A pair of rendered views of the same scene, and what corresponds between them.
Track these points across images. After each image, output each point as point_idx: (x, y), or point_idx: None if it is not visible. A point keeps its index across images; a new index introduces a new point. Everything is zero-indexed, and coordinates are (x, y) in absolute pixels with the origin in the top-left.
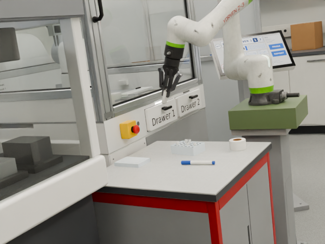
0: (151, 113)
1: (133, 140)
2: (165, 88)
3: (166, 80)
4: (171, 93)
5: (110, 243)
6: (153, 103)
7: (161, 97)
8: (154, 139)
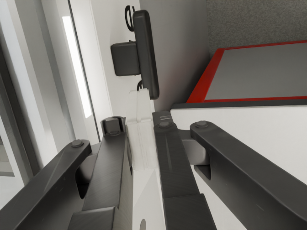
0: (136, 173)
1: (162, 225)
2: (128, 152)
3: (129, 224)
4: None
5: None
6: (90, 133)
7: (57, 33)
8: (155, 104)
